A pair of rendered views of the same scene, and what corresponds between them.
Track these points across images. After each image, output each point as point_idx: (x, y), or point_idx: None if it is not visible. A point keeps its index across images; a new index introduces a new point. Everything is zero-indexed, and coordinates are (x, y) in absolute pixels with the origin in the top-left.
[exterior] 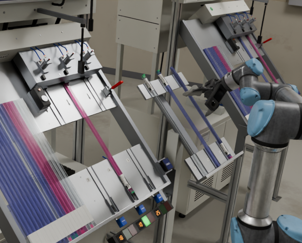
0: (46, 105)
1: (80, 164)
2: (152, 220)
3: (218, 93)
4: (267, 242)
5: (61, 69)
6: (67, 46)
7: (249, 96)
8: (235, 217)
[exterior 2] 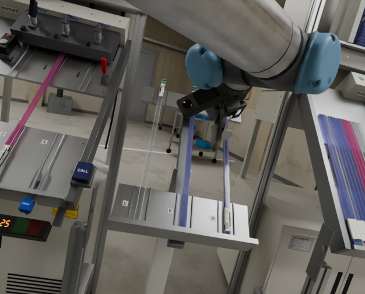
0: None
1: (104, 176)
2: None
3: (204, 91)
4: None
5: (54, 33)
6: (89, 27)
7: (189, 52)
8: None
